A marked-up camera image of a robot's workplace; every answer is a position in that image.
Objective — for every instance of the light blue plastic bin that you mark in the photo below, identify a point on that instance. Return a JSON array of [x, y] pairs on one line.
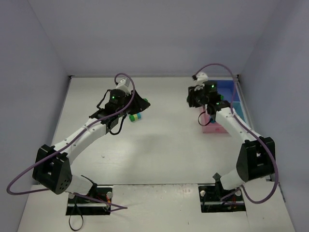
[[237, 107]]

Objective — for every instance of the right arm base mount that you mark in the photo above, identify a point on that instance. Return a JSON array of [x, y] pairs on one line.
[[213, 200]]

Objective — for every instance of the cyan yellow lego stack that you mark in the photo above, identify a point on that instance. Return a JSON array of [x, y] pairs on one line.
[[135, 117]]

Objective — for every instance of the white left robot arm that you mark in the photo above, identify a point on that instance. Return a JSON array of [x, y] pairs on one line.
[[53, 168]]

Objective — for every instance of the pink plastic bin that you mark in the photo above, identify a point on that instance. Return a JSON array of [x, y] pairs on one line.
[[206, 126]]

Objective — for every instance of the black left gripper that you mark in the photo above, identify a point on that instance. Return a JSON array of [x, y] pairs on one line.
[[139, 102]]

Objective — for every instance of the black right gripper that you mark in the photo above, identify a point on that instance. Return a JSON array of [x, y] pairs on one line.
[[191, 95]]

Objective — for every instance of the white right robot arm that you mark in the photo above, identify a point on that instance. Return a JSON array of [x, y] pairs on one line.
[[256, 152]]

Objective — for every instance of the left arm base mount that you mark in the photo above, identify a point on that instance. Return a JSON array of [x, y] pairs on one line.
[[78, 205]]

